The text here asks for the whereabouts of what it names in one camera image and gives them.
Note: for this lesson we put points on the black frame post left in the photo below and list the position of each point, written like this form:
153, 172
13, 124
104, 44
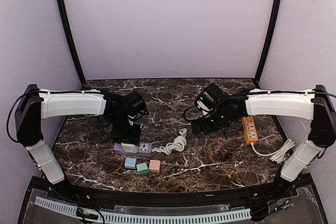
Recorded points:
70, 41

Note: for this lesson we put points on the green charger plug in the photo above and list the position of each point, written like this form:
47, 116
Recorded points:
142, 169

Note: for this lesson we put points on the orange power strip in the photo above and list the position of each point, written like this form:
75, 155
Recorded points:
250, 132

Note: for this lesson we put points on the white slotted cable duct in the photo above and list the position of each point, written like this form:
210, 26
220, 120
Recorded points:
128, 214

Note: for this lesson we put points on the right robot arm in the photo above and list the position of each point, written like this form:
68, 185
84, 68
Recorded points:
313, 105

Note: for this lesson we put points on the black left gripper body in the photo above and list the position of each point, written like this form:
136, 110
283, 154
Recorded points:
122, 130

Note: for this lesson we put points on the pink charger plug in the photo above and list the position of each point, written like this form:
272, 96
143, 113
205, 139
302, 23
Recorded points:
154, 166

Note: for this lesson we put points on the white cube power socket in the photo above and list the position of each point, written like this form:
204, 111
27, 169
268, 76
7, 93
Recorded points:
130, 148

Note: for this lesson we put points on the light blue charger plug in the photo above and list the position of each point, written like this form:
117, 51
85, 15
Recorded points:
130, 163

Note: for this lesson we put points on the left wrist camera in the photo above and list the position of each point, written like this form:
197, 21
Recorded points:
135, 104

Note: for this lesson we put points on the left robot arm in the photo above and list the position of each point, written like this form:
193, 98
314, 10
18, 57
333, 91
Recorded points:
36, 105

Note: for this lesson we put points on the purple power strip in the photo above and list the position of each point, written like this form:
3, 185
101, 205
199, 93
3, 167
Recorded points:
145, 149

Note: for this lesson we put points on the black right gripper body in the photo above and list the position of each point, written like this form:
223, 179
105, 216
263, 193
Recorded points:
220, 121

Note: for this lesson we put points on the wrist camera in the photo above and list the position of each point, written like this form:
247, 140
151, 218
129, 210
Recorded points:
135, 104
205, 101

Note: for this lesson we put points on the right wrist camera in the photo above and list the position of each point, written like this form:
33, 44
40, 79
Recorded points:
205, 101

